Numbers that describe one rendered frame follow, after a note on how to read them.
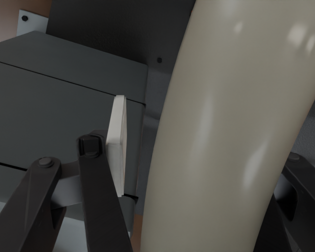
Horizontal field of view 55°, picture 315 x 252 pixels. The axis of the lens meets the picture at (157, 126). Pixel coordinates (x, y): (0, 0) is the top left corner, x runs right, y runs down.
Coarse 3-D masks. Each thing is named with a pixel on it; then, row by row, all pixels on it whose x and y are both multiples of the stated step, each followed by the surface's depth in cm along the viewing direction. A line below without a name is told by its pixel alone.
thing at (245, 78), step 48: (240, 0) 5; (288, 0) 5; (192, 48) 6; (240, 48) 5; (288, 48) 5; (192, 96) 6; (240, 96) 5; (288, 96) 5; (192, 144) 6; (240, 144) 6; (288, 144) 6; (192, 192) 6; (240, 192) 6; (144, 240) 8; (192, 240) 6; (240, 240) 7
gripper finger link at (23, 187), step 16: (48, 160) 12; (32, 176) 12; (48, 176) 12; (16, 192) 11; (32, 192) 11; (48, 192) 11; (16, 208) 10; (32, 208) 10; (48, 208) 11; (64, 208) 13; (0, 224) 9; (16, 224) 9; (32, 224) 9; (48, 224) 11; (0, 240) 9; (16, 240) 9; (32, 240) 9; (48, 240) 11
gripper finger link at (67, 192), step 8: (104, 136) 16; (64, 168) 13; (72, 168) 13; (64, 176) 13; (72, 176) 13; (56, 184) 12; (64, 184) 13; (72, 184) 13; (56, 192) 13; (64, 192) 13; (72, 192) 13; (80, 192) 13; (56, 200) 13; (64, 200) 13; (72, 200) 13; (80, 200) 13
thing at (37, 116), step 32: (32, 32) 96; (0, 64) 64; (32, 64) 70; (64, 64) 77; (96, 64) 86; (128, 64) 97; (0, 96) 51; (32, 96) 55; (64, 96) 59; (96, 96) 64; (128, 96) 70; (0, 128) 43; (32, 128) 45; (64, 128) 48; (96, 128) 51; (128, 128) 55; (0, 160) 37; (32, 160) 38; (64, 160) 41; (128, 160) 45; (0, 192) 32; (128, 192) 39; (64, 224) 32; (128, 224) 34
